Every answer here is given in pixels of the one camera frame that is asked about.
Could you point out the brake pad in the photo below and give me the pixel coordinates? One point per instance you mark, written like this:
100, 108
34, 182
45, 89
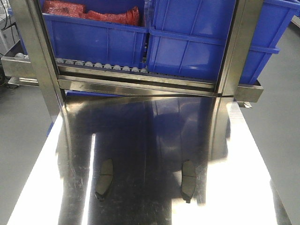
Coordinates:
188, 180
104, 180

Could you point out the large blue bin right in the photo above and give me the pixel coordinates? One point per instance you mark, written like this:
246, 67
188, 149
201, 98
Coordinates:
188, 37

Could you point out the stainless steel rack frame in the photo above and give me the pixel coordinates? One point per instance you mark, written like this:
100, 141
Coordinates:
54, 79

